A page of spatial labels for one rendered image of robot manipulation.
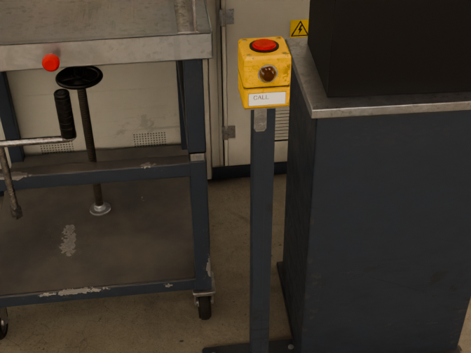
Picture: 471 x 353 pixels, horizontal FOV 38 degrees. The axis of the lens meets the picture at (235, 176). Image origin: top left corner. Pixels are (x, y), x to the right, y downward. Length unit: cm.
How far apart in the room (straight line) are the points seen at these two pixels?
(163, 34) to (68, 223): 79
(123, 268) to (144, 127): 60
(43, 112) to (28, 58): 85
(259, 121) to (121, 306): 89
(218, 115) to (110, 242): 61
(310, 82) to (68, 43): 48
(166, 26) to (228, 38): 72
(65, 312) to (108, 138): 61
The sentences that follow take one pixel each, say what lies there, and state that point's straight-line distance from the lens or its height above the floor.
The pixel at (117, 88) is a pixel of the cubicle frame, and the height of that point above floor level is 38.
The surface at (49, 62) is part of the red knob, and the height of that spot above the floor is 82.
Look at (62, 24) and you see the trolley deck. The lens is 144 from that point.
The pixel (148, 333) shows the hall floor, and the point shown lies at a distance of 188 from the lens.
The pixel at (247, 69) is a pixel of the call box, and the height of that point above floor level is 88.
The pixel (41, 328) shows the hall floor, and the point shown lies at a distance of 195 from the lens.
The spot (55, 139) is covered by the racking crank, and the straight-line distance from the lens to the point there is 145.
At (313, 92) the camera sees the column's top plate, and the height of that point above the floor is 75.
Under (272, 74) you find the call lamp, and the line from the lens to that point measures 114.
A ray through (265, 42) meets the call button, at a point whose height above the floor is 91.
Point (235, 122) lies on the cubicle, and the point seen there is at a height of 23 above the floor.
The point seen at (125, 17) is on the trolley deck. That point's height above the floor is 85.
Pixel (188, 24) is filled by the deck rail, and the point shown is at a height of 85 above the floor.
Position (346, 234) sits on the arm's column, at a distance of 150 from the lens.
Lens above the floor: 140
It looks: 36 degrees down
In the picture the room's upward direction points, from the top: 1 degrees counter-clockwise
